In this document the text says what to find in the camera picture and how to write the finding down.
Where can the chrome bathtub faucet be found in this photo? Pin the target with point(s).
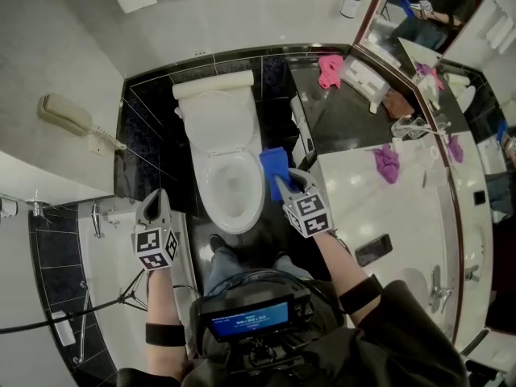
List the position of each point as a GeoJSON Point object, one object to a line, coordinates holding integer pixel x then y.
{"type": "Point", "coordinates": [96, 220]}

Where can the beige wall telephone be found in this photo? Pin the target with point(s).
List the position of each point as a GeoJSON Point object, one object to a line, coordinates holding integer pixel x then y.
{"type": "Point", "coordinates": [64, 115]}

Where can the chrome sink faucet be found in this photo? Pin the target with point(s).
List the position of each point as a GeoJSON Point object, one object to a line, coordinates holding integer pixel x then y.
{"type": "Point", "coordinates": [437, 290]}

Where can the person's black jacket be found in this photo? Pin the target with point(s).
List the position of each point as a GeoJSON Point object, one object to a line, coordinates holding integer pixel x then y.
{"type": "Point", "coordinates": [403, 345]}

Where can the person's left shoe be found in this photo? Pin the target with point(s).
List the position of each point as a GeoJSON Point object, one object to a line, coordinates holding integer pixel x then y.
{"type": "Point", "coordinates": [217, 242]}

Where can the white ceramic toilet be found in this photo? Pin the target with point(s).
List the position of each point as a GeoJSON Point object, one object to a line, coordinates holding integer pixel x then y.
{"type": "Point", "coordinates": [213, 212]}

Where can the black smartphone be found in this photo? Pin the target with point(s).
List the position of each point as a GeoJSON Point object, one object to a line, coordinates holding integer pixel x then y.
{"type": "Point", "coordinates": [374, 250]}

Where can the person's blue jeans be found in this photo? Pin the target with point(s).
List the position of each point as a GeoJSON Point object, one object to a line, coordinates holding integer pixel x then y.
{"type": "Point", "coordinates": [225, 268]}

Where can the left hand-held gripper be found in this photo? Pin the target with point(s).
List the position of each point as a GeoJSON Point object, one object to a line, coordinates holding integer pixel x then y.
{"type": "Point", "coordinates": [147, 242]}

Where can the purple cloth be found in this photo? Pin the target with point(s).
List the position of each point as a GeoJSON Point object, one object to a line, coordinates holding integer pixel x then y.
{"type": "Point", "coordinates": [386, 163]}

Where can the black light stand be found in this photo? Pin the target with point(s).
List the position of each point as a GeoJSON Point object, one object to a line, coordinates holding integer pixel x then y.
{"type": "Point", "coordinates": [60, 313]}

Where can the wood-framed wall mirror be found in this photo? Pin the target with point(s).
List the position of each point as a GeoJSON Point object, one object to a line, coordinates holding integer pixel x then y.
{"type": "Point", "coordinates": [475, 95]}

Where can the chrome shower valve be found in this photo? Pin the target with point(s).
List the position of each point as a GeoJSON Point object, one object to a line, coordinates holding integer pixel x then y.
{"type": "Point", "coordinates": [38, 206]}

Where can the clear drinking glass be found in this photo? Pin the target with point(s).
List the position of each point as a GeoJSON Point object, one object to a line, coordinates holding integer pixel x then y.
{"type": "Point", "coordinates": [407, 127]}

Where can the chest-mounted monitor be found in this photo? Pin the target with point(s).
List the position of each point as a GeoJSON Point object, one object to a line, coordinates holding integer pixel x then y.
{"type": "Point", "coordinates": [254, 319]}

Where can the chrome toilet paper holder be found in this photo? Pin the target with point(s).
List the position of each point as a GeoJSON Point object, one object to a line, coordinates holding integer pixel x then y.
{"type": "Point", "coordinates": [303, 131]}

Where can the marble vanity counter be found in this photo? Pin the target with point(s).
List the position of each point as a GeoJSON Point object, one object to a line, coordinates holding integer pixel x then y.
{"type": "Point", "coordinates": [403, 216]}

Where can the white bathtub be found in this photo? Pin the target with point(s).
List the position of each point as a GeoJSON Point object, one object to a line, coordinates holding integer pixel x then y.
{"type": "Point", "coordinates": [113, 276]}

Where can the wall soap dispenser bottle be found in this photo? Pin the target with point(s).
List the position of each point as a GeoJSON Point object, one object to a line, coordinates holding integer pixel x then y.
{"type": "Point", "coordinates": [350, 2]}

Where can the person's right forearm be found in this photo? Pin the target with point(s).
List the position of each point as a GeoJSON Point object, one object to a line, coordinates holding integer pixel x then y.
{"type": "Point", "coordinates": [338, 264]}

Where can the pink cloth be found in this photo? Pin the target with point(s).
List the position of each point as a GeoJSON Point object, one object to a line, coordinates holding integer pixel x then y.
{"type": "Point", "coordinates": [329, 71]}

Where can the white soap tray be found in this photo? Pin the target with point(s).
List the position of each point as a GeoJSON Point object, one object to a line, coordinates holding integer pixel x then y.
{"type": "Point", "coordinates": [63, 329]}

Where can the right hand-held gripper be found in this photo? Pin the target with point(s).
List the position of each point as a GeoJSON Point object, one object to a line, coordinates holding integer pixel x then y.
{"type": "Point", "coordinates": [310, 212]}

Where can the person's left forearm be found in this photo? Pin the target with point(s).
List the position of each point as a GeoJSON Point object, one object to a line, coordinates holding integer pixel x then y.
{"type": "Point", "coordinates": [163, 296]}

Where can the white toilet lid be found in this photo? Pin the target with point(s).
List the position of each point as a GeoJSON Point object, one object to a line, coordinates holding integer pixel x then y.
{"type": "Point", "coordinates": [219, 123]}

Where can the blue cleaning cloth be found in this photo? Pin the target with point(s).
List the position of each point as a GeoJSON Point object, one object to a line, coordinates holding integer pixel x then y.
{"type": "Point", "coordinates": [274, 163]}

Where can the chrome grab bar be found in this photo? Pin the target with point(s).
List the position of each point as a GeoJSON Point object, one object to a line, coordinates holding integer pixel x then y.
{"type": "Point", "coordinates": [84, 321]}

